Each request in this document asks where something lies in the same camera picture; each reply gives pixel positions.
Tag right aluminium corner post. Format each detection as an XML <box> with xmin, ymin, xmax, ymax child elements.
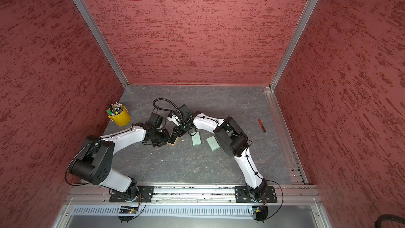
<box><xmin>270</xmin><ymin>0</ymin><xmax>318</xmax><ymax>92</ymax></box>

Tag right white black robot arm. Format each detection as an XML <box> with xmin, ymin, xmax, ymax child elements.
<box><xmin>168</xmin><ymin>112</ymin><xmax>277</xmax><ymax>203</ymax></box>

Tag left aluminium corner post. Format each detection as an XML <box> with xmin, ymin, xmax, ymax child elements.
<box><xmin>73</xmin><ymin>0</ymin><xmax>129</xmax><ymax>89</ymax></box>

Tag pale green lift-off lid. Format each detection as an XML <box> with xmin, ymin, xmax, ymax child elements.
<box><xmin>206</xmin><ymin>136</ymin><xmax>220</xmax><ymax>152</ymax></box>

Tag pale green box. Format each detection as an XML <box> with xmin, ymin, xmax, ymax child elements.
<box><xmin>192</xmin><ymin>132</ymin><xmax>201</xmax><ymax>146</ymax></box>

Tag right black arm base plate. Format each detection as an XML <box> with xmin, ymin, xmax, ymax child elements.
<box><xmin>234</xmin><ymin>186</ymin><xmax>277</xmax><ymax>203</ymax></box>

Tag red marker pen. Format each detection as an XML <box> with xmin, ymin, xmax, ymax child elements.
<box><xmin>258</xmin><ymin>119</ymin><xmax>266</xmax><ymax>133</ymax></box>

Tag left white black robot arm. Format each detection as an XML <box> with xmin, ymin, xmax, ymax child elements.
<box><xmin>65</xmin><ymin>123</ymin><xmax>170</xmax><ymax>202</ymax></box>

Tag front aluminium rail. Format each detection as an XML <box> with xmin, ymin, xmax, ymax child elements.
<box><xmin>63</xmin><ymin>183</ymin><xmax>323</xmax><ymax>206</ymax></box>

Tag yellow pen cup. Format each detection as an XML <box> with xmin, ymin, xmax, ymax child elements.
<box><xmin>108</xmin><ymin>106</ymin><xmax>131</xmax><ymax>126</ymax></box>

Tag pens in cup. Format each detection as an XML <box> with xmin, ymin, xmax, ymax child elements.
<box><xmin>106</xmin><ymin>102</ymin><xmax>123</xmax><ymax>116</ymax></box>

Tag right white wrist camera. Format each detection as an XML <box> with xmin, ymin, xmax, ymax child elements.
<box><xmin>167</xmin><ymin>104</ymin><xmax>194</xmax><ymax>126</ymax></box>

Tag black cable bottom right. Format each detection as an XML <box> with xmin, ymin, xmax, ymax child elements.
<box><xmin>375</xmin><ymin>214</ymin><xmax>405</xmax><ymax>228</ymax></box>

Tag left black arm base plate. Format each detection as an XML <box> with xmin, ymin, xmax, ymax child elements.
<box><xmin>109</xmin><ymin>185</ymin><xmax>155</xmax><ymax>203</ymax></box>

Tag aluminium corner post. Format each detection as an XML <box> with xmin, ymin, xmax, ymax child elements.
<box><xmin>73</xmin><ymin>0</ymin><xmax>129</xmax><ymax>89</ymax></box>
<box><xmin>270</xmin><ymin>0</ymin><xmax>318</xmax><ymax>92</ymax></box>

